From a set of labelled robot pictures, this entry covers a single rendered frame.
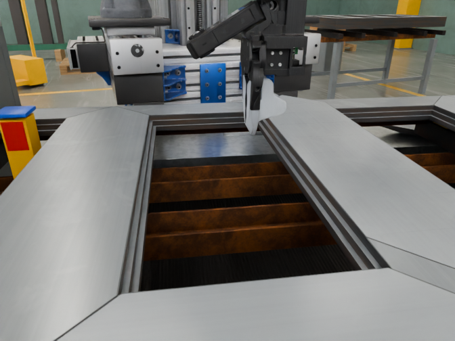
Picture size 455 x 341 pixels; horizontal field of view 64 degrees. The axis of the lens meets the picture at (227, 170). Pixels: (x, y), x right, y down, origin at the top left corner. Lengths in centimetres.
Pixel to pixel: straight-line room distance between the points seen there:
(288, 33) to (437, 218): 31
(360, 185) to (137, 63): 70
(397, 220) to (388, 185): 10
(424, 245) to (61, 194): 45
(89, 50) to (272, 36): 86
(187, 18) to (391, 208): 98
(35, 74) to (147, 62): 457
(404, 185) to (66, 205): 46
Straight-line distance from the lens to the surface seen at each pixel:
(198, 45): 53
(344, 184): 55
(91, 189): 54
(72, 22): 1048
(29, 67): 553
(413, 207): 53
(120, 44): 104
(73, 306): 36
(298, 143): 69
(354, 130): 79
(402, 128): 130
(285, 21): 55
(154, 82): 110
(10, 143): 85
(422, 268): 42
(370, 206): 51
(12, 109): 85
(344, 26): 432
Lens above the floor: 109
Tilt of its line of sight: 25 degrees down
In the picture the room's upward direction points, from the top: straight up
